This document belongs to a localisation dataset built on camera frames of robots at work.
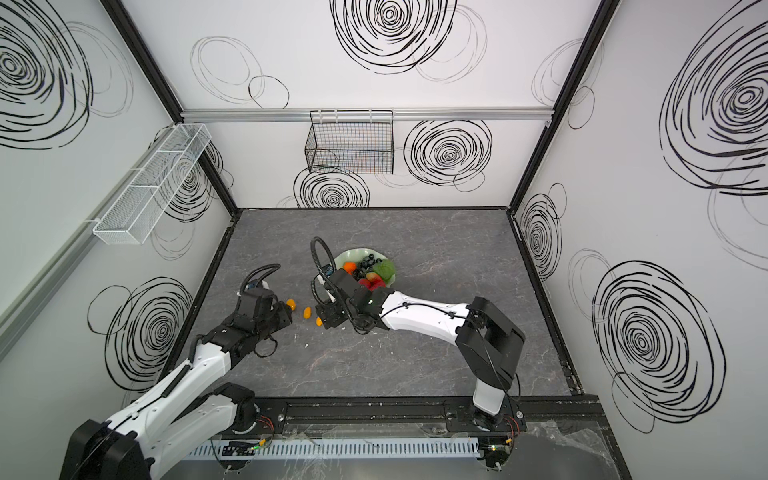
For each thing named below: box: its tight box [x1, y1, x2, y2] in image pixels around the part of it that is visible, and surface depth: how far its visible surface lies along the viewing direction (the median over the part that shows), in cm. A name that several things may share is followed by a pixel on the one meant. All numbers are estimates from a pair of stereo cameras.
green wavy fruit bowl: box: [334, 248, 397, 287], surface depth 100 cm
